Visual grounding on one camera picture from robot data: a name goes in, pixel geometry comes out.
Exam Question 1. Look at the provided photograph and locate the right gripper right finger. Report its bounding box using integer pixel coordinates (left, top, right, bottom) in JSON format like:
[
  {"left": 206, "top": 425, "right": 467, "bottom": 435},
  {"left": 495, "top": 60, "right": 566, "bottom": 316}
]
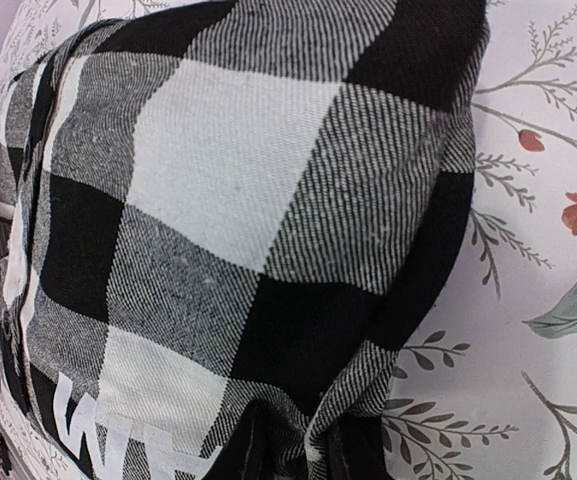
[{"left": 312, "top": 412, "right": 391, "bottom": 480}]

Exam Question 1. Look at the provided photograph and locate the black white plaid shirt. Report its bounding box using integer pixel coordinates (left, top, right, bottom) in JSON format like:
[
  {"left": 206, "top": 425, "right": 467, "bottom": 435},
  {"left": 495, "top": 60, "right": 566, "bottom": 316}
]
[{"left": 0, "top": 1, "right": 489, "bottom": 479}]

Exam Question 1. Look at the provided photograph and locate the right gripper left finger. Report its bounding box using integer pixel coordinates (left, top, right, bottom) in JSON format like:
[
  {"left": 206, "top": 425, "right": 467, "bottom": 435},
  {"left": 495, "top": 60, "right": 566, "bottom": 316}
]
[{"left": 238, "top": 404, "right": 293, "bottom": 480}]

